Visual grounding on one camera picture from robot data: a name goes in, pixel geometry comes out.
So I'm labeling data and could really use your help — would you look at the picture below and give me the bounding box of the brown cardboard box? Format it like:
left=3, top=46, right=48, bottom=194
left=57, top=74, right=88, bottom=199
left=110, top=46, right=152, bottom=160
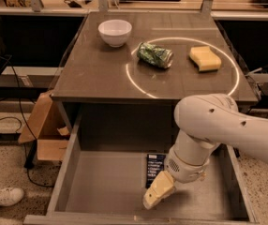
left=18, top=91, right=70, bottom=161

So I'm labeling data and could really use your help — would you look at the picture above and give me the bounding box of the white sneaker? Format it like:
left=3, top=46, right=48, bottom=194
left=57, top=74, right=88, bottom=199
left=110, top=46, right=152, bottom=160
left=0, top=187, right=24, bottom=207

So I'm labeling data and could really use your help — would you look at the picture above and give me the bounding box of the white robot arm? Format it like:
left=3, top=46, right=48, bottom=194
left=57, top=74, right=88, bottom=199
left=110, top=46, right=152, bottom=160
left=142, top=94, right=268, bottom=209

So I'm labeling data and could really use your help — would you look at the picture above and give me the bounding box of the grey open drawer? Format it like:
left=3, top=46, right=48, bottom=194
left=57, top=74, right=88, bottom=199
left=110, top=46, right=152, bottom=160
left=24, top=104, right=259, bottom=225

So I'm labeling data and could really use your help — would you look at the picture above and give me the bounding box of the crushed green soda can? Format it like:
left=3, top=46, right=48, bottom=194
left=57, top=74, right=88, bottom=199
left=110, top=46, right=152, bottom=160
left=137, top=42, right=173, bottom=69

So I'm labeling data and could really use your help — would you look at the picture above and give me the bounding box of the dark blue rxbar wrapper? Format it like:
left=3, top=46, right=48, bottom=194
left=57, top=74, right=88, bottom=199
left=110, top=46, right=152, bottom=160
left=145, top=154, right=166, bottom=188

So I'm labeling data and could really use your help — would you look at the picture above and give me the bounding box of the white ceramic bowl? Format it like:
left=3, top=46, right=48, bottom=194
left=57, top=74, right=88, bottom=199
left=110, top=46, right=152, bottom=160
left=98, top=20, right=132, bottom=48

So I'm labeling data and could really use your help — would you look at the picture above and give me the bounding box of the yellow sponge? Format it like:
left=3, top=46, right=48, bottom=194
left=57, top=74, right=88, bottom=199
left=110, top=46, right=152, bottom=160
left=189, top=46, right=221, bottom=72

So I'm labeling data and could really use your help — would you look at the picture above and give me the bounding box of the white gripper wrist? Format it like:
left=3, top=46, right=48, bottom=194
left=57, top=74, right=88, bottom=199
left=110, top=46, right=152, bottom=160
left=142, top=144, right=210, bottom=209

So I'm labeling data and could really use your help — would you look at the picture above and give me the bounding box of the black floor cable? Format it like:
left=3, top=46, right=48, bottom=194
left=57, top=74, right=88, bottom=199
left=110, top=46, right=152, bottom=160
left=0, top=3, right=55, bottom=188

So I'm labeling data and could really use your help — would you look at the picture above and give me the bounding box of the grey counter cabinet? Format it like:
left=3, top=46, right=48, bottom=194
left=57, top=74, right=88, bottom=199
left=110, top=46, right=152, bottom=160
left=52, top=11, right=258, bottom=128

